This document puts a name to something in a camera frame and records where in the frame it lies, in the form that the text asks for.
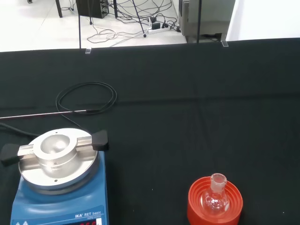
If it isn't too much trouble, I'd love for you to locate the white power strip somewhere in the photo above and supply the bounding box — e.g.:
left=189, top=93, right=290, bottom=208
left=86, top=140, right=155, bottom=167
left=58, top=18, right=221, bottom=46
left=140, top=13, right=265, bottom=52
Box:
left=146, top=25, right=170, bottom=35

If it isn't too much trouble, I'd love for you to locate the black computer tower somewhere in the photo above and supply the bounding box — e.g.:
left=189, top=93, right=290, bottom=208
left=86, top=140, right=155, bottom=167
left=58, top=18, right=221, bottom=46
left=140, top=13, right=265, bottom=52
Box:
left=76, top=0, right=109, bottom=19

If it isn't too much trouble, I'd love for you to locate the black tripod leg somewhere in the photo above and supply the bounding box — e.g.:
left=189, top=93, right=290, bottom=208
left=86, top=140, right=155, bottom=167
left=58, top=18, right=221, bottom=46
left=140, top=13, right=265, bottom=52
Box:
left=132, top=0, right=148, bottom=38
left=78, top=0, right=83, bottom=49
left=196, top=0, right=203, bottom=44

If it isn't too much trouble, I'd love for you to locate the red ribbed flask ring stand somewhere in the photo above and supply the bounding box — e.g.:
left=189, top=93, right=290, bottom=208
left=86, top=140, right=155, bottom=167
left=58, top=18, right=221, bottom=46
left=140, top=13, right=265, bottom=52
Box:
left=187, top=176, right=244, bottom=225

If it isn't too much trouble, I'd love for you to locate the grey metal cabinet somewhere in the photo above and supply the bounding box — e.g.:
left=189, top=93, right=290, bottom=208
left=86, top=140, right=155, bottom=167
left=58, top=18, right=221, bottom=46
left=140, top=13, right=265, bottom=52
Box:
left=178, top=0, right=236, bottom=44

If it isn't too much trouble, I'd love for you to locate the steel heating block with handles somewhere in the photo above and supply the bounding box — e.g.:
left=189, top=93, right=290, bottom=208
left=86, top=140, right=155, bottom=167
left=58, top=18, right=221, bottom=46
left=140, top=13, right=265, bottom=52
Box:
left=0, top=127, right=109, bottom=186

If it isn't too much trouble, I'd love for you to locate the black bench cloth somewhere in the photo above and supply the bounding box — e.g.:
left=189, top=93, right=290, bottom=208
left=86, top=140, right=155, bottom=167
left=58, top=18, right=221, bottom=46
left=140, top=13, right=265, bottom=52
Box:
left=0, top=37, right=300, bottom=225

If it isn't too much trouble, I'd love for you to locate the black table leg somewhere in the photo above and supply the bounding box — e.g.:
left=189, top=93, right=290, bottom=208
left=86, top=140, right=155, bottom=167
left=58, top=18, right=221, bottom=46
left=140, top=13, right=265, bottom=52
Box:
left=55, top=0, right=63, bottom=18

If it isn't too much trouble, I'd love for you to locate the heater with blue base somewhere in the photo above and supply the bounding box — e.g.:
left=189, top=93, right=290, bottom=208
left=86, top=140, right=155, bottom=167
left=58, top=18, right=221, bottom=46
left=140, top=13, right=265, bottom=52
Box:
left=10, top=150, right=109, bottom=225

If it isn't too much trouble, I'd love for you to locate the steel temperature probe rod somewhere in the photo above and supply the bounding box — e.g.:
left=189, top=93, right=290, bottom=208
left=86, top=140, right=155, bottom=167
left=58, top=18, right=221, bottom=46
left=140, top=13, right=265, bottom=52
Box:
left=0, top=109, right=100, bottom=120

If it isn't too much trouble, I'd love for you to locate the black thick power cable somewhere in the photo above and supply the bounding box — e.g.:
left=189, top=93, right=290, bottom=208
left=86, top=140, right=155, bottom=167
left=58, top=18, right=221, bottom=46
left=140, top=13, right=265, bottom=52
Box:
left=0, top=122, right=39, bottom=137

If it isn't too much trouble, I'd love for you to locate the black probe cable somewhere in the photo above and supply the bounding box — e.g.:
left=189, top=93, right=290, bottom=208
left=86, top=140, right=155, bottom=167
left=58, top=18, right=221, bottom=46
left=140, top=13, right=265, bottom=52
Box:
left=55, top=82, right=118, bottom=129

